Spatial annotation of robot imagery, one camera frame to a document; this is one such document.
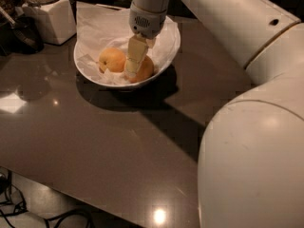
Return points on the orange fruit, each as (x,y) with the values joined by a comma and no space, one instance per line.
(112,59)
(146,71)

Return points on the white crumpled paper liner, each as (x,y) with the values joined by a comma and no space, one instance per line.
(101,29)

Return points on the black kettle with handle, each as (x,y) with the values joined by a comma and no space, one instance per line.
(17,33)

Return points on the white ceramic bowl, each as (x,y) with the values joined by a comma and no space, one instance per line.
(167,53)

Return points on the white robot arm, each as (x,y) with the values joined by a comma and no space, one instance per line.
(251,158)

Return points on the white square ceramic jar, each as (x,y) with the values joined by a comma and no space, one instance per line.
(54,19)

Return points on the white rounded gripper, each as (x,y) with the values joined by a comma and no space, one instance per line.
(146,23)

